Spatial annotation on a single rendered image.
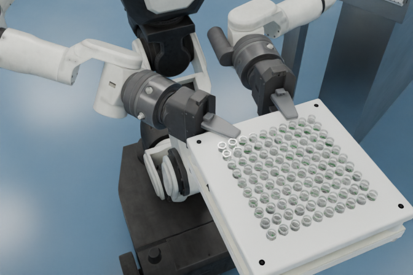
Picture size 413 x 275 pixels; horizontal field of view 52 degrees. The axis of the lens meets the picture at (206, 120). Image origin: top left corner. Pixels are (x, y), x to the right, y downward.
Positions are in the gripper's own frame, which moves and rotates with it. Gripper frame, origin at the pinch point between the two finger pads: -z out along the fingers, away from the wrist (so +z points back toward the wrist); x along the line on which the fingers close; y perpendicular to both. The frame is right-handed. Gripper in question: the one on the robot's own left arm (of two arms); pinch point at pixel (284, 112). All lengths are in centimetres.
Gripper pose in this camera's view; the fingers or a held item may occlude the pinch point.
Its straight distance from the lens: 73.3
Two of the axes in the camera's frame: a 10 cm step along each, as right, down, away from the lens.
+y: -9.7, 1.8, -1.7
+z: -2.5, -6.8, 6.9
